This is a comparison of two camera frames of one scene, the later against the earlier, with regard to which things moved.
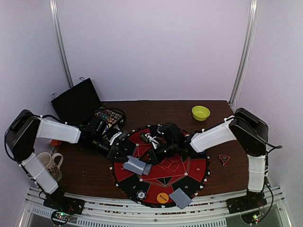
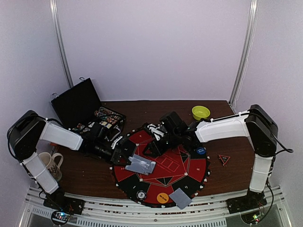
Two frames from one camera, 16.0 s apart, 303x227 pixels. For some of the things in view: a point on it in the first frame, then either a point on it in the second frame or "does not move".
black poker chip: x=141 y=195 does not move
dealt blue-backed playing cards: x=180 y=198 does not move
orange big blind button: x=162 y=198 does not move
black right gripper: x=153 y=155 -> x=157 y=145
